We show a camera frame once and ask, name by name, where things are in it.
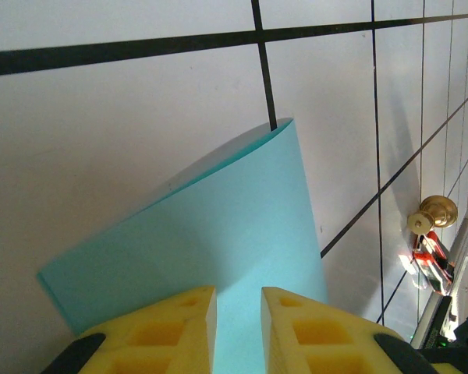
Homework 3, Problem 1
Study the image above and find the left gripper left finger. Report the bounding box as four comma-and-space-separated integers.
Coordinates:
41, 285, 218, 374

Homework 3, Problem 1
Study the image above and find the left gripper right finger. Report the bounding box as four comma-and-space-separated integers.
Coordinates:
261, 287, 467, 374

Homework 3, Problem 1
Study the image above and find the teal paper sheet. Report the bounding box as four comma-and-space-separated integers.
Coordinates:
36, 117, 329, 374

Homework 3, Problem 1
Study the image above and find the brass knob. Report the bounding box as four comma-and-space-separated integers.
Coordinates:
406, 194, 459, 235

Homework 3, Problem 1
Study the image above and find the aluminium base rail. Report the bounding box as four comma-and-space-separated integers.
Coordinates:
408, 217, 468, 351

